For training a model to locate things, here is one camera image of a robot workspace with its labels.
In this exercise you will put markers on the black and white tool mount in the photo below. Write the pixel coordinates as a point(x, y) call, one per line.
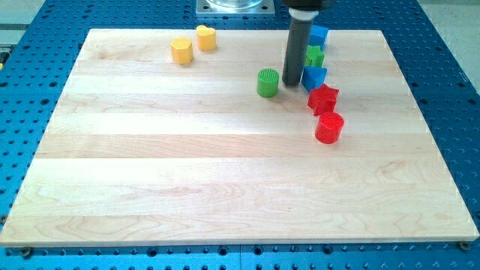
point(307, 9)

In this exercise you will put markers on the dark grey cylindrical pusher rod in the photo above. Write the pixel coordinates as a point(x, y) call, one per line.
point(296, 49)

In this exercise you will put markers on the green cylinder block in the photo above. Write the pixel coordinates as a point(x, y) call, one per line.
point(267, 83)

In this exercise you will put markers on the blue cube block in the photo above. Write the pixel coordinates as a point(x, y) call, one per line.
point(318, 36)

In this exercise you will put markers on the green star block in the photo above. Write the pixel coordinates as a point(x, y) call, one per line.
point(314, 56)

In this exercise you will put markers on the blue triangle block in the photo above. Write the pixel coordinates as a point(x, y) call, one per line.
point(313, 77)

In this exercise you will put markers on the red star block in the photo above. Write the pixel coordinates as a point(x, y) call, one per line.
point(322, 99)

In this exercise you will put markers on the yellow heart block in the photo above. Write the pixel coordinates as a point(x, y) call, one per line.
point(206, 38)

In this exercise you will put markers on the red cylinder block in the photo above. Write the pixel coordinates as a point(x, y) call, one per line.
point(329, 127)

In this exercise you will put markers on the yellow hexagon block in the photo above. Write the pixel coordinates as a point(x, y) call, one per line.
point(182, 50)

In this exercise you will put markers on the light wooden board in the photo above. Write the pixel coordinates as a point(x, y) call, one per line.
point(143, 151)

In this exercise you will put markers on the blue perforated metal table plate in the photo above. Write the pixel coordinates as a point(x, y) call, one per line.
point(38, 67)

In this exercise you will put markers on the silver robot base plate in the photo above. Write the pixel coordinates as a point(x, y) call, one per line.
point(234, 7)

